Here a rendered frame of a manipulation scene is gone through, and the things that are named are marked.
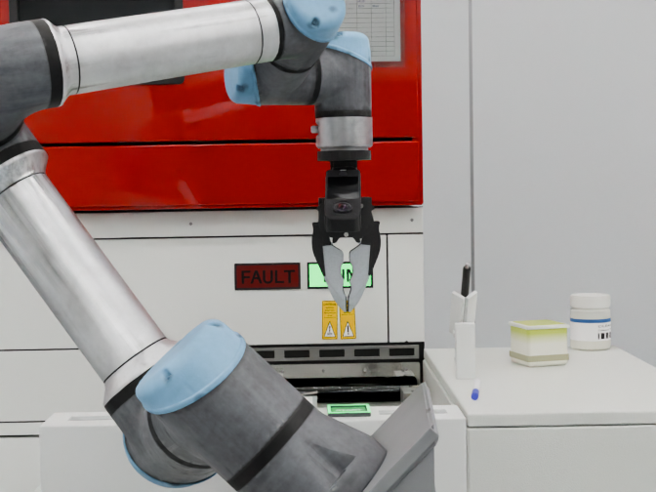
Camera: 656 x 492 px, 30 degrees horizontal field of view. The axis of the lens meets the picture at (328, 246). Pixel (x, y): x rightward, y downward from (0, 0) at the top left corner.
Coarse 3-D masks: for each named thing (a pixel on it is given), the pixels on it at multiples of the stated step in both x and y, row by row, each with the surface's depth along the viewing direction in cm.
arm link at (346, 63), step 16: (352, 32) 158; (336, 48) 157; (352, 48) 158; (368, 48) 160; (336, 64) 157; (352, 64) 158; (368, 64) 159; (336, 80) 157; (352, 80) 158; (368, 80) 160; (320, 96) 158; (336, 96) 158; (352, 96) 158; (368, 96) 160; (320, 112) 159; (336, 112) 158; (352, 112) 158; (368, 112) 160
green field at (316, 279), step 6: (348, 264) 219; (312, 270) 219; (318, 270) 219; (342, 270) 219; (348, 270) 219; (312, 276) 219; (318, 276) 219; (348, 276) 219; (312, 282) 219; (318, 282) 219; (324, 282) 219; (348, 282) 219
